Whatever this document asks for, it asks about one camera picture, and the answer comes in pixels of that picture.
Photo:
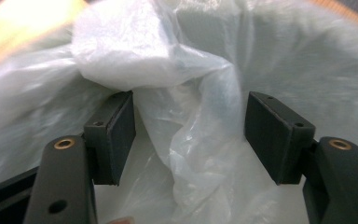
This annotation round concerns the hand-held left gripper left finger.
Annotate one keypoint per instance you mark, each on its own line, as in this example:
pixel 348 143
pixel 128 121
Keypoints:
pixel 118 140

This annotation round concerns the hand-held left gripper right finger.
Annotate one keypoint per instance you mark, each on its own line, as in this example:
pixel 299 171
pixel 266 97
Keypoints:
pixel 270 137

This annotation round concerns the white plastic trash bag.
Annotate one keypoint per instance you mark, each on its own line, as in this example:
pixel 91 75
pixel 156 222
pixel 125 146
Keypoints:
pixel 199 62

